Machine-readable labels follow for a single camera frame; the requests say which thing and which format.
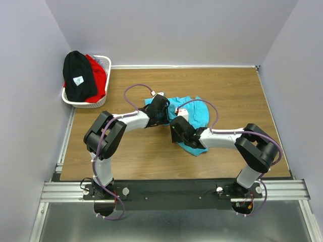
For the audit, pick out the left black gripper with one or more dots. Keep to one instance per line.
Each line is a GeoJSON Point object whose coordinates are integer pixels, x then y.
{"type": "Point", "coordinates": [163, 114]}

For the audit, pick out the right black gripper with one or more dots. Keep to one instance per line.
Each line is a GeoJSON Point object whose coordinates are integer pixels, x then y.
{"type": "Point", "coordinates": [174, 132]}

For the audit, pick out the cyan t shirt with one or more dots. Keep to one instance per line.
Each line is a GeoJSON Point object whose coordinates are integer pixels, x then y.
{"type": "Point", "coordinates": [198, 117]}

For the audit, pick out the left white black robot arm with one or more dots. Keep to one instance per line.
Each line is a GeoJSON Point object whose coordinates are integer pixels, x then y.
{"type": "Point", "coordinates": [105, 134]}

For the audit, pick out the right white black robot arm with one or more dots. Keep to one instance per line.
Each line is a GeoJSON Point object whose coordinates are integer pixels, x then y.
{"type": "Point", "coordinates": [258, 149]}

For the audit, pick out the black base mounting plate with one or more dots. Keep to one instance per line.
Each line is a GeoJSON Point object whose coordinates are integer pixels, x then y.
{"type": "Point", "coordinates": [171, 194]}

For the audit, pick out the red t shirt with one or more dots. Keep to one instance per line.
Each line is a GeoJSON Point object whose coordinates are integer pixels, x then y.
{"type": "Point", "coordinates": [85, 78]}

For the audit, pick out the white plastic laundry basket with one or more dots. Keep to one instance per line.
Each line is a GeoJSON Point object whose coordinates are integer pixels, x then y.
{"type": "Point", "coordinates": [101, 73]}

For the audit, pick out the grey patterned garment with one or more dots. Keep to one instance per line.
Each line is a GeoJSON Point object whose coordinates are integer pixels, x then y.
{"type": "Point", "coordinates": [96, 59]}

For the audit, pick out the black t shirt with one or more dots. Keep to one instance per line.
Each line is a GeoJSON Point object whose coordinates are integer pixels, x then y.
{"type": "Point", "coordinates": [78, 76]}

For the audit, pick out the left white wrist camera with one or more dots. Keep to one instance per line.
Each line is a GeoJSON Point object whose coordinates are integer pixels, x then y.
{"type": "Point", "coordinates": [153, 93]}

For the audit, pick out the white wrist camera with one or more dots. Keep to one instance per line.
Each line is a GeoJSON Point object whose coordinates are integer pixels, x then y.
{"type": "Point", "coordinates": [183, 113]}
{"type": "Point", "coordinates": [153, 93]}

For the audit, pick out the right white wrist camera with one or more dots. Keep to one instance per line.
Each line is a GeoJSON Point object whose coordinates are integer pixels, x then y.
{"type": "Point", "coordinates": [183, 113]}

